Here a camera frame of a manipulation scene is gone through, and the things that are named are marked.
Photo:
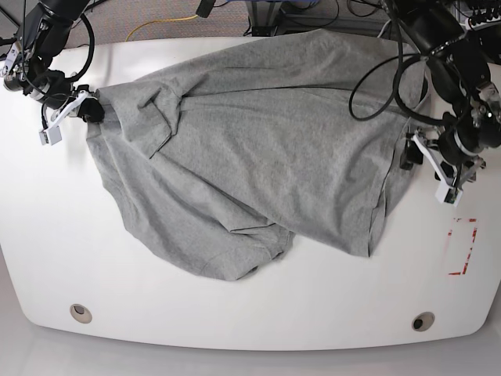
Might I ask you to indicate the grey T-shirt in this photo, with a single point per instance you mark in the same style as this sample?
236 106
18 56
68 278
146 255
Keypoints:
217 162

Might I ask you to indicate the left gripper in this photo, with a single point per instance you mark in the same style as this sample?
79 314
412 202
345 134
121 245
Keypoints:
473 127

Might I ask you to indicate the red tape rectangle marking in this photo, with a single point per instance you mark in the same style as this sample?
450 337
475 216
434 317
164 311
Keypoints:
459 246

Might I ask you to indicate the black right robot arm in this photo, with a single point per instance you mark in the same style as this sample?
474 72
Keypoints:
42 36

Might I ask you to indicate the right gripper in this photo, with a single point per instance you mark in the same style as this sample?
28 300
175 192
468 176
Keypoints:
26 69

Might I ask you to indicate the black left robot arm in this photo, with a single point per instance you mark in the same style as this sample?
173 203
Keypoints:
460 76

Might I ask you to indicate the right table grommet hole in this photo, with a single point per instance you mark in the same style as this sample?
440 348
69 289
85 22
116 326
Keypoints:
423 322

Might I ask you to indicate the table grommet hole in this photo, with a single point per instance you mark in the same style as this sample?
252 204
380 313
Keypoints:
423 322
81 314

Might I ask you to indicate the white power strip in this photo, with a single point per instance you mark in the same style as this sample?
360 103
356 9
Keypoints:
483 17

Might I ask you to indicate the left table grommet hole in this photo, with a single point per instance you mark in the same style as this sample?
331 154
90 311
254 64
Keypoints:
81 314

